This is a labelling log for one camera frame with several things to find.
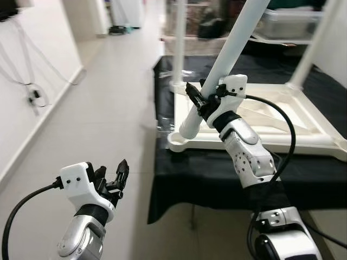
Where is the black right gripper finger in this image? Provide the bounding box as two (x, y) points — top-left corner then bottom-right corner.
(185, 81), (205, 108)

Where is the white plastic table leg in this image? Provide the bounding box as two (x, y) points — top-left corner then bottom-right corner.
(287, 0), (342, 90)
(170, 0), (188, 93)
(179, 0), (270, 140)
(260, 130), (339, 146)

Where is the beige patterned box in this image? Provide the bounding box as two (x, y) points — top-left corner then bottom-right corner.
(163, 37), (228, 55)

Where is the black tablecloth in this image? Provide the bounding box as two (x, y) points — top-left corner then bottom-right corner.
(147, 54), (347, 224)

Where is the mop with black head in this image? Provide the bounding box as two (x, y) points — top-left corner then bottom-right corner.
(108, 24), (131, 36)

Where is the clear plastic storage box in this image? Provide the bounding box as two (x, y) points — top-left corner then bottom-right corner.
(260, 5), (326, 41)

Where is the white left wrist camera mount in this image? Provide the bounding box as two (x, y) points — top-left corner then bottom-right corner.
(60, 161), (117, 223)

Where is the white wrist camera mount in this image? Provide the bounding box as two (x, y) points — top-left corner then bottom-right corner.
(60, 161), (117, 223)
(206, 75), (249, 129)

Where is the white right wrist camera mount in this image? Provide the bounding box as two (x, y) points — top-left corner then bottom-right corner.
(206, 75), (249, 129)

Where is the metal folding table frame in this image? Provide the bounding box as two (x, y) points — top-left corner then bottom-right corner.
(188, 205), (197, 231)

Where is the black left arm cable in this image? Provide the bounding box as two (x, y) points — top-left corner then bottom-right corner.
(2, 181), (63, 260)

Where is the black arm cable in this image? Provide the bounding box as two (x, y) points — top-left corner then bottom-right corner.
(236, 93), (347, 260)
(2, 181), (63, 260)

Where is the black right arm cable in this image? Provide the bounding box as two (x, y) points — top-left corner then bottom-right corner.
(236, 93), (347, 260)

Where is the black wall cable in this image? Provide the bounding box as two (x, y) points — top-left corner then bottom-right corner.
(16, 24), (85, 87)
(0, 38), (47, 109)

